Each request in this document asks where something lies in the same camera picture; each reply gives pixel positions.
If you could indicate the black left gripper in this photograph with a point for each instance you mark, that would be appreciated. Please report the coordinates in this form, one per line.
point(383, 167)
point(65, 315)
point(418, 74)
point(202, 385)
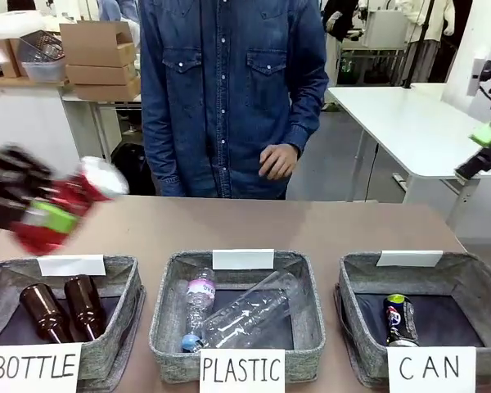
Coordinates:
point(6, 180)

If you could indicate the crushed red soda can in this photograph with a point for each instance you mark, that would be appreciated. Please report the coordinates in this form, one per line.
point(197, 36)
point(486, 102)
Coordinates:
point(79, 191)

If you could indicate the brown glass bottle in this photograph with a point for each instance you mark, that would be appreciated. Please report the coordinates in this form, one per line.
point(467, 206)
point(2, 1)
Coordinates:
point(41, 311)
point(84, 307)

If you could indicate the crushed bottle with pink label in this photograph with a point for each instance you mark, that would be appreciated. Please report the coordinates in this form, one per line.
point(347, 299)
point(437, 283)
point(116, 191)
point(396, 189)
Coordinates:
point(198, 303)

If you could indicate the large clear plastic bottle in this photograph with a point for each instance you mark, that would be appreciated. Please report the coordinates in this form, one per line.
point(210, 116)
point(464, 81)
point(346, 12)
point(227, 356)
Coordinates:
point(249, 315)

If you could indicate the person's right forearm denim sleeve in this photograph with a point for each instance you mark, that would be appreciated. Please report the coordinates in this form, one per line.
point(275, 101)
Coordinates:
point(157, 163)

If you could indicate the person's left forearm denim sleeve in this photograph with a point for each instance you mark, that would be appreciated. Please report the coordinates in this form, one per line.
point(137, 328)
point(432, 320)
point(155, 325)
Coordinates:
point(309, 114)

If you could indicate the grey felt basket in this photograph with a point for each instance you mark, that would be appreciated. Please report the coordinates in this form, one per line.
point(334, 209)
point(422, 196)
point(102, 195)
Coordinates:
point(360, 282)
point(122, 286)
point(169, 286)

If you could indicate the metal mesh basket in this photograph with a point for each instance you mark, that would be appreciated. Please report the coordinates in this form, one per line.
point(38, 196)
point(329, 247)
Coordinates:
point(43, 45)

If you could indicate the dark blue drink can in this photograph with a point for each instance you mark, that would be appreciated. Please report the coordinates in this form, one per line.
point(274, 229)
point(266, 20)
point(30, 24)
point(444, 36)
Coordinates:
point(401, 319)

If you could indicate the white CAN paper sign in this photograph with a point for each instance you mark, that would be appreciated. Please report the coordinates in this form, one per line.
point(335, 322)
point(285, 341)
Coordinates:
point(431, 385)

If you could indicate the person's left hand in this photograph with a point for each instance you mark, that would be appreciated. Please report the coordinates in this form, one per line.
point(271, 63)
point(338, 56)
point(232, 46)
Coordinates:
point(278, 161)

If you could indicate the white folded paper card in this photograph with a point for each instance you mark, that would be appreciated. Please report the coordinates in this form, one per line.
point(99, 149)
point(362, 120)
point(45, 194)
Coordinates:
point(409, 258)
point(243, 258)
point(71, 265)

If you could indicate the white workbench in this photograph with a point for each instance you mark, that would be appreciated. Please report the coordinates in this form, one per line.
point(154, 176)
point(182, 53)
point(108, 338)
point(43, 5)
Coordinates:
point(20, 118)

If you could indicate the black backpack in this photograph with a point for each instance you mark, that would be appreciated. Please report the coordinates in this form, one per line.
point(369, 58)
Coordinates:
point(131, 168)

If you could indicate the white desk with legs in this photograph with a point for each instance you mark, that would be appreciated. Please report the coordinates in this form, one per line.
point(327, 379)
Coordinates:
point(106, 123)

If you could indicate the large white table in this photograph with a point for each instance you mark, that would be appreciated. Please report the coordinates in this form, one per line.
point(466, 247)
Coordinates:
point(393, 114)

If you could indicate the black tripod pole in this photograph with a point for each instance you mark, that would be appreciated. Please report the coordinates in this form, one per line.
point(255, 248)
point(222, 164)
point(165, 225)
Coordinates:
point(419, 41)

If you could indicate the flat closed cardboard box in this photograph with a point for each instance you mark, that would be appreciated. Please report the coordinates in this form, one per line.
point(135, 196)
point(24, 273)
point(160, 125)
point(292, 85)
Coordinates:
point(100, 73)
point(106, 91)

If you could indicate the bystander in cream sweater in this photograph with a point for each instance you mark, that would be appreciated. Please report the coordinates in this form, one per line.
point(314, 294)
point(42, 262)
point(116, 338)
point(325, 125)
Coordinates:
point(429, 24)

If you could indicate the clear plastic tub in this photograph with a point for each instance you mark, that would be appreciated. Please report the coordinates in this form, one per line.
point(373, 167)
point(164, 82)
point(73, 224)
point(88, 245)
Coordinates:
point(45, 70)

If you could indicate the small cardboard box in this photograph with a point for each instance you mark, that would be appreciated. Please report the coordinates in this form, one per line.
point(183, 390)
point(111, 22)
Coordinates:
point(10, 57)

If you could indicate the white metal cabinet box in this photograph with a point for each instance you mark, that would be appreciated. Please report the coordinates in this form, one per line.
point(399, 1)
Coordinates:
point(384, 28)

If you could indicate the open cardboard box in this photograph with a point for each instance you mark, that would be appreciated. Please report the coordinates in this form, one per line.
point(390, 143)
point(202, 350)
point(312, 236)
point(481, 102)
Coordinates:
point(90, 45)

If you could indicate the white foam roll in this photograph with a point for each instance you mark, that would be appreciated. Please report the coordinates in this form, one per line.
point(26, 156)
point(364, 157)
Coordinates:
point(16, 22)

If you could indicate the white BOTTLE paper sign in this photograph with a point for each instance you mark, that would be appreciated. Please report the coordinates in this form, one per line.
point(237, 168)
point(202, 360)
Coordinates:
point(34, 385)

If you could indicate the bystander in black clothes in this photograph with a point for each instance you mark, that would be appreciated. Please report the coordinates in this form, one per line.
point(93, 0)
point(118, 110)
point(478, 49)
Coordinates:
point(341, 18)

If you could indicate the bystander in blue top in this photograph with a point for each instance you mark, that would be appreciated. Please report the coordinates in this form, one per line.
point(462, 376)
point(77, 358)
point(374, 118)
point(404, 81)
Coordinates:
point(114, 10)

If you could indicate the person's denim shirt torso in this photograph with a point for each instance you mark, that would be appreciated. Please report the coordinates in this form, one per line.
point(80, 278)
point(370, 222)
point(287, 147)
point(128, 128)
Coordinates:
point(229, 102)

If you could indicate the white PLASTIC paper sign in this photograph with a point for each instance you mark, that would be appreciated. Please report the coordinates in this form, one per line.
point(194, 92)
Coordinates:
point(241, 387)

